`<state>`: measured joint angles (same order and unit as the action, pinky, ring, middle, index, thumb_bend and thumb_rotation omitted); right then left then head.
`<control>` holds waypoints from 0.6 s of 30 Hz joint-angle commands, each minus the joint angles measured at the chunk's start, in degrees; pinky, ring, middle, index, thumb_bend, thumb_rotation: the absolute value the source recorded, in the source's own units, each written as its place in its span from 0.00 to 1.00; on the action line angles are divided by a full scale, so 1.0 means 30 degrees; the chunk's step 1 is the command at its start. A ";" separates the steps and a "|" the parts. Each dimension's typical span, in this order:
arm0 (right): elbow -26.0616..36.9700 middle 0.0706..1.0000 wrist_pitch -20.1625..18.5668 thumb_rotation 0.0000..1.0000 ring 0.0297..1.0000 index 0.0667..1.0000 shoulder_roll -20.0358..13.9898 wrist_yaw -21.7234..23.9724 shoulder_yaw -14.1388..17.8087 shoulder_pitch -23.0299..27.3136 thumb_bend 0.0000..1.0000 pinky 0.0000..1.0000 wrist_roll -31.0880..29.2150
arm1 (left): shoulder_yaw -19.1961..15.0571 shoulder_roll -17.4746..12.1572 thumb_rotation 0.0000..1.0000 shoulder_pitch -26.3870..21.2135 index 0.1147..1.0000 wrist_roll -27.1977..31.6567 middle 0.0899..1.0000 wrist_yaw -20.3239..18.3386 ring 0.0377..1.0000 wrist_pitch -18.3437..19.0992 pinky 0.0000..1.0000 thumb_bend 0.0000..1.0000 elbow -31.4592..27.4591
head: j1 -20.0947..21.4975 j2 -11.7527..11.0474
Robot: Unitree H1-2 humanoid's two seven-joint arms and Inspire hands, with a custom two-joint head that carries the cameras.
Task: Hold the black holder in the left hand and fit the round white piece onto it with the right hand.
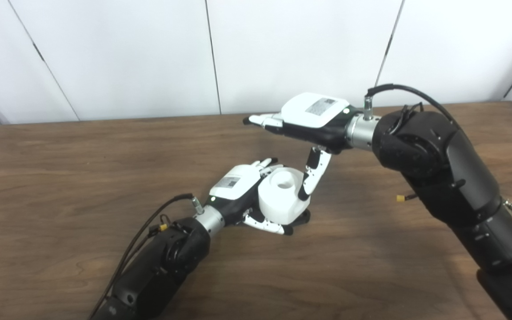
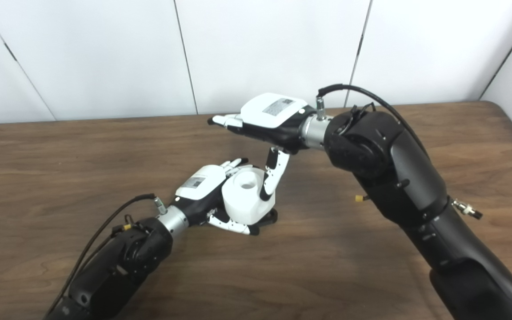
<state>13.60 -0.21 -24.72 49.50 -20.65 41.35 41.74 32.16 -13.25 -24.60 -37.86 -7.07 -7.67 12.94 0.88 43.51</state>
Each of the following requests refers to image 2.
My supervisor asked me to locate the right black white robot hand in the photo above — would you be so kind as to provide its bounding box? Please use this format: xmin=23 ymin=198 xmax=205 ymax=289
xmin=208 ymin=92 xmax=318 ymax=201

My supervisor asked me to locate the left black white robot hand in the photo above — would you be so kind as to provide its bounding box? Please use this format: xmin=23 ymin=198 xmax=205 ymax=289
xmin=169 ymin=158 xmax=261 ymax=236

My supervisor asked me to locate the round white plastic piece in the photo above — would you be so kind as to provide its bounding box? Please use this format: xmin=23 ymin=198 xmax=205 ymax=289
xmin=221 ymin=165 xmax=276 ymax=225

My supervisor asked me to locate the black plastic holder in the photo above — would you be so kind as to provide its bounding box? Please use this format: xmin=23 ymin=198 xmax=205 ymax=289
xmin=255 ymin=208 xmax=279 ymax=225

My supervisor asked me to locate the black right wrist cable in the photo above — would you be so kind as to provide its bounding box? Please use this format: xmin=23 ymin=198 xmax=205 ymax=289
xmin=317 ymin=84 xmax=430 ymax=156

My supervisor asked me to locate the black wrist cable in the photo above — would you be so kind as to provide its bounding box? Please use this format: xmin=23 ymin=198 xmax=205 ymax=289
xmin=54 ymin=193 xmax=168 ymax=312
xmin=317 ymin=84 xmax=430 ymax=156

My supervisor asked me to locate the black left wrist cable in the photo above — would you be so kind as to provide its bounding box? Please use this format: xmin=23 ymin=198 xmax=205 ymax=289
xmin=54 ymin=193 xmax=168 ymax=312

